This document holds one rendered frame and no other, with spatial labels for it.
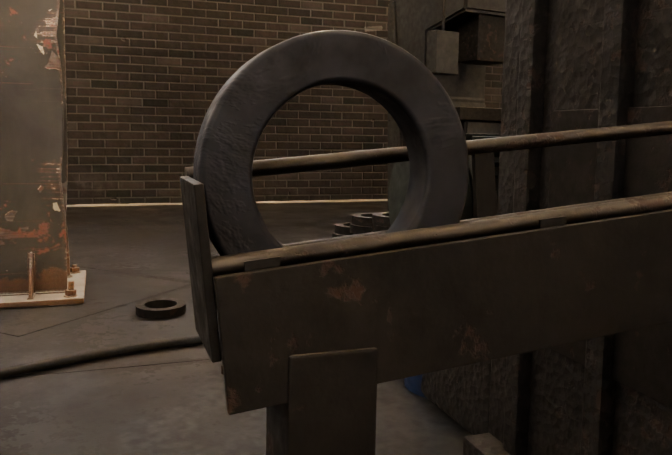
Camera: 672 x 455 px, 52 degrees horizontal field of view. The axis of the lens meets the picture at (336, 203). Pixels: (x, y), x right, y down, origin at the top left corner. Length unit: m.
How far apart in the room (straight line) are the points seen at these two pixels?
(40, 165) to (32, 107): 0.23
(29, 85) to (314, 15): 4.32
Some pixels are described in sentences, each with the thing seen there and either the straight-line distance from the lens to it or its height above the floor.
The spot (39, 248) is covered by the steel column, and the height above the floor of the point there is 0.21.
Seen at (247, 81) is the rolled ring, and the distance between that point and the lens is 0.43.
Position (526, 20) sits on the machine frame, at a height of 0.89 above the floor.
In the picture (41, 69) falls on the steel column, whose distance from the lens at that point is 2.95.
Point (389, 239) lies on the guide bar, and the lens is 0.44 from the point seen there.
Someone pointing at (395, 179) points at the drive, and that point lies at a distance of 2.05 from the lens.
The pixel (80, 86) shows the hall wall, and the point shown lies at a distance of 6.51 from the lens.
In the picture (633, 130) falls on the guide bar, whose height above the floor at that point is 0.69.
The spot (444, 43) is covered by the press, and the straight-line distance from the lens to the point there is 5.04.
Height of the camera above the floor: 0.68
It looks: 6 degrees down
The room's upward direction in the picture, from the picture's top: 1 degrees clockwise
